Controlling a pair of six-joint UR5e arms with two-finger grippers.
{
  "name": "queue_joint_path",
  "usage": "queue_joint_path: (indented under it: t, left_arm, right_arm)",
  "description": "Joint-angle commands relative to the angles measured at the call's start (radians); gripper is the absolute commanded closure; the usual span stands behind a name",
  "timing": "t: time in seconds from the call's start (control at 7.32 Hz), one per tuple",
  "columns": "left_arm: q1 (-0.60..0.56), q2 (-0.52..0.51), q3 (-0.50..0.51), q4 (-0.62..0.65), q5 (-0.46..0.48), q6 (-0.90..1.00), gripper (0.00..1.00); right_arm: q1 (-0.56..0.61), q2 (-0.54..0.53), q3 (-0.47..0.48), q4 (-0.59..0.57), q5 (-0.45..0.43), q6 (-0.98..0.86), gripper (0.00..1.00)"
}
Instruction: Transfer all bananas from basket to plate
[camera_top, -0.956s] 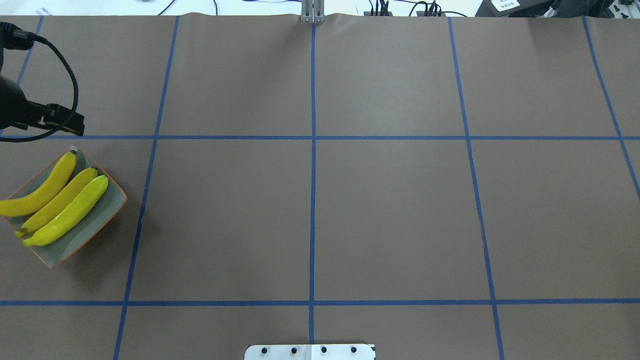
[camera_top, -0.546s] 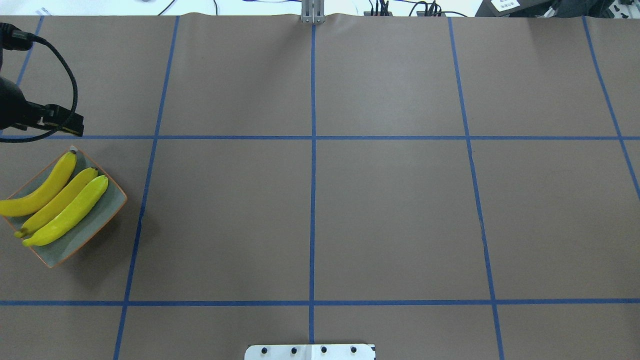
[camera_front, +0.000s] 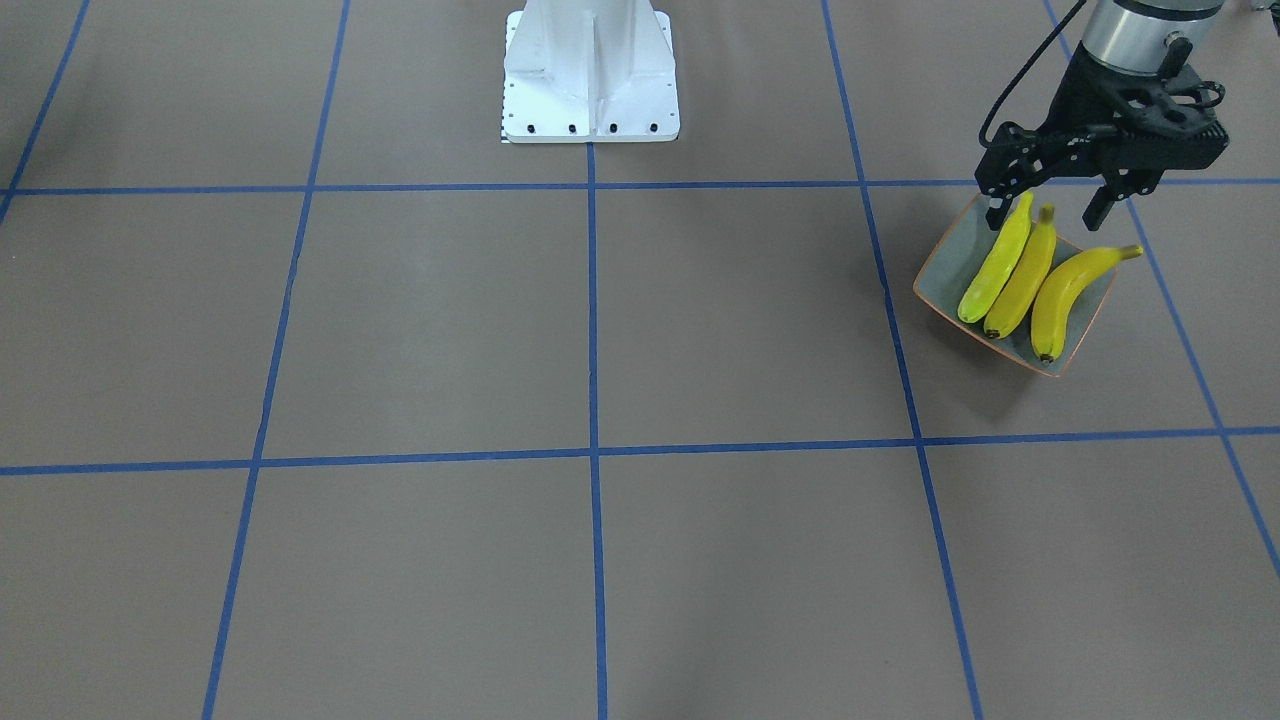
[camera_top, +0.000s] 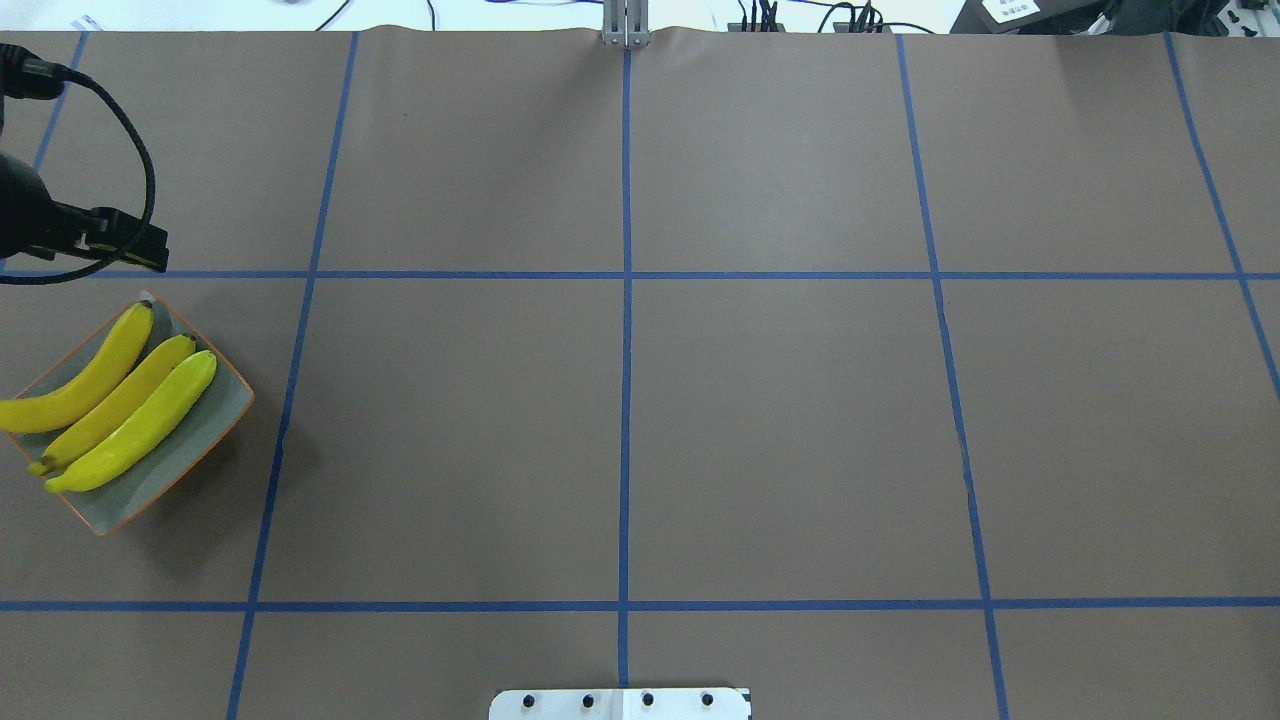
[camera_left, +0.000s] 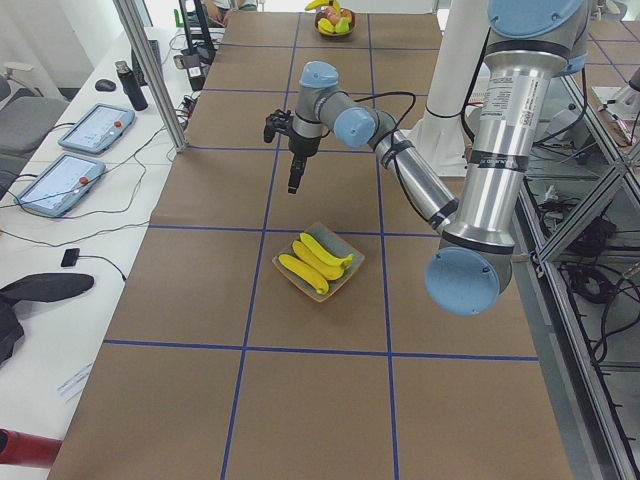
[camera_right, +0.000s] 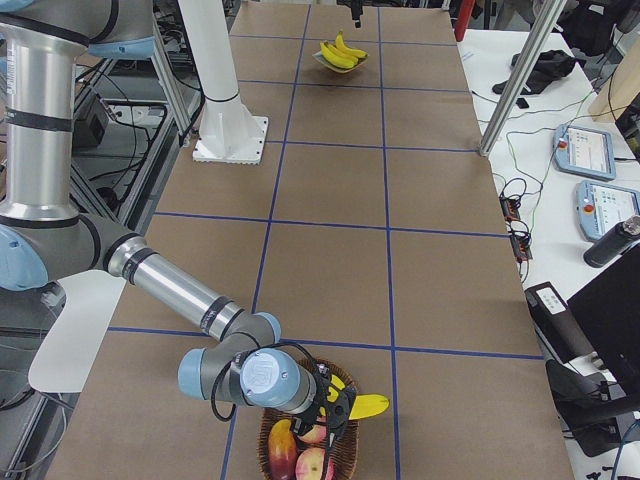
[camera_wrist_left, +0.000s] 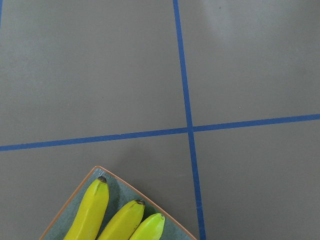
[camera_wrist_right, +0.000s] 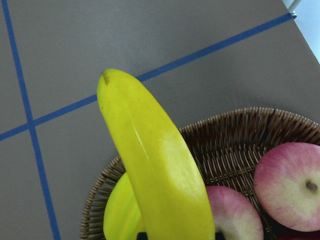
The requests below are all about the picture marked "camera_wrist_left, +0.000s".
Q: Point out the yellow banana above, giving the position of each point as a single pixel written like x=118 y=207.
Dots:
x=123 y=224
x=91 y=211
x=150 y=229

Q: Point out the grey square plate orange rim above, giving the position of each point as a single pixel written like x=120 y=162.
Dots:
x=120 y=192

